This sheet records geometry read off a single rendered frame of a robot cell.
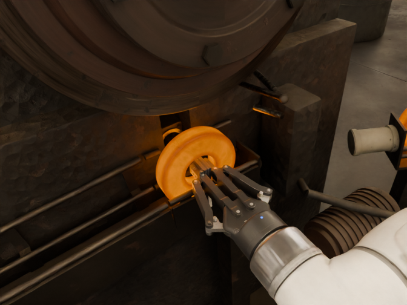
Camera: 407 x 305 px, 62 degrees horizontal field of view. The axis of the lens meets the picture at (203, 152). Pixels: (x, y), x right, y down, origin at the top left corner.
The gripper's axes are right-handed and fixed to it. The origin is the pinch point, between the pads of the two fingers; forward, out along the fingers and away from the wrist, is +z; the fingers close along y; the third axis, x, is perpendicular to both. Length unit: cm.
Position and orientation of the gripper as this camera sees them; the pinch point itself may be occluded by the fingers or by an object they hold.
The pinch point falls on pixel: (197, 163)
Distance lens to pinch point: 61.6
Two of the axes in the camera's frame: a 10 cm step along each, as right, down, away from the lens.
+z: -5.3, -5.6, 6.3
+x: -0.3, -7.4, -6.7
